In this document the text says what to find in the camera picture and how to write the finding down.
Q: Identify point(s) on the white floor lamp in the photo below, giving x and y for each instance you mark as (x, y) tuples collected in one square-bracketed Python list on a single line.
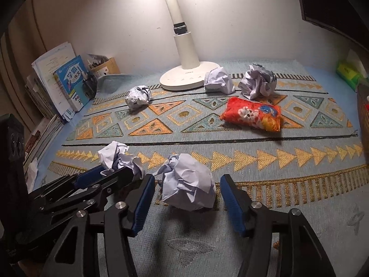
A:
[(187, 60)]

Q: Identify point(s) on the black wall television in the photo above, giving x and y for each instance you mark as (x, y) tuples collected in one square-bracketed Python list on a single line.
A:
[(331, 5)]

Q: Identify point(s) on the white paper ball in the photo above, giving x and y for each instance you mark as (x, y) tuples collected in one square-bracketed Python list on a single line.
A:
[(138, 98), (256, 82), (115, 155), (187, 181), (219, 80)]

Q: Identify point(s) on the white packet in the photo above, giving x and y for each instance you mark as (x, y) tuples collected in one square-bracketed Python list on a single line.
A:
[(354, 56)]

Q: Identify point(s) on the black pen holder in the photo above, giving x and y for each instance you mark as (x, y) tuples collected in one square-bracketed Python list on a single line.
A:
[(89, 85)]

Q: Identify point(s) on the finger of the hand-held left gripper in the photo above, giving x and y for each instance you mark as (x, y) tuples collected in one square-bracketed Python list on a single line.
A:
[(88, 176), (115, 183)]

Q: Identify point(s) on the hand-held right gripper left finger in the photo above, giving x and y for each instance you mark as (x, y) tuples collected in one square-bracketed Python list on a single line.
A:
[(142, 205)]

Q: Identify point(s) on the orange snack bag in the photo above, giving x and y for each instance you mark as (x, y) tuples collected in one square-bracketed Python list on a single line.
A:
[(250, 114)]

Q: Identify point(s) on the white paper sheets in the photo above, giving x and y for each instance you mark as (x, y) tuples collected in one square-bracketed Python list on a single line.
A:
[(52, 63)]

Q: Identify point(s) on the patterned woven mat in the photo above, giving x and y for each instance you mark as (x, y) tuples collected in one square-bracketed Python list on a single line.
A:
[(259, 161)]

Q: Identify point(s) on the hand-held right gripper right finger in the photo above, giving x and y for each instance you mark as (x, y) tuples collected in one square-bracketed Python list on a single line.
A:
[(232, 205)]

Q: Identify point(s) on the cardboard box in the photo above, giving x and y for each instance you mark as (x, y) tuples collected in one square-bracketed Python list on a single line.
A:
[(108, 66)]

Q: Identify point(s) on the blue cover book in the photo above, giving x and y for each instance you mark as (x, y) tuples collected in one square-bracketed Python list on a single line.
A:
[(72, 83)]

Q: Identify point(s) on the stack of books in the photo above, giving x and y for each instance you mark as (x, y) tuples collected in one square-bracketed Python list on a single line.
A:
[(40, 121)]

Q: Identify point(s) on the green tissue pack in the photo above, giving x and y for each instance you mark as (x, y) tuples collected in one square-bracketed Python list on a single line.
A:
[(348, 72)]

